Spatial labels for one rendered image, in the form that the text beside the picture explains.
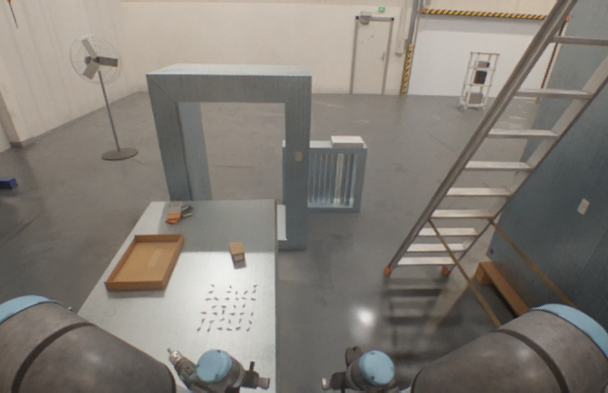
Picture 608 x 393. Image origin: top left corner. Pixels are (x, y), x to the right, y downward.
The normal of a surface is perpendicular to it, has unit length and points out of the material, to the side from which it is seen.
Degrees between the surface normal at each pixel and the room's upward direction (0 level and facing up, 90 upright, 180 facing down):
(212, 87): 90
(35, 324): 5
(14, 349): 25
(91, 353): 30
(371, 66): 90
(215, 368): 19
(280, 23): 90
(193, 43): 90
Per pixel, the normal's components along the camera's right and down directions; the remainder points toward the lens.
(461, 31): 0.03, 0.48
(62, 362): 0.27, -0.63
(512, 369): -0.31, -0.68
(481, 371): -0.58, -0.65
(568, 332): 0.06, -0.83
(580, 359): 0.25, -0.46
